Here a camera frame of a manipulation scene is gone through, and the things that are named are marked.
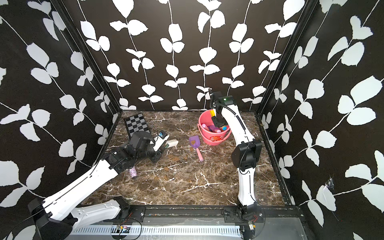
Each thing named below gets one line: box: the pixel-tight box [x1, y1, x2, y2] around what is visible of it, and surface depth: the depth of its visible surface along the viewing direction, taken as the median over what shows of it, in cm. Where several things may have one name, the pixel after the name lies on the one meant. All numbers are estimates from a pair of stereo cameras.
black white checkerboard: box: [123, 112, 151, 139], surface depth 110 cm
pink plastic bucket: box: [197, 109, 232, 146], surface depth 94 cm
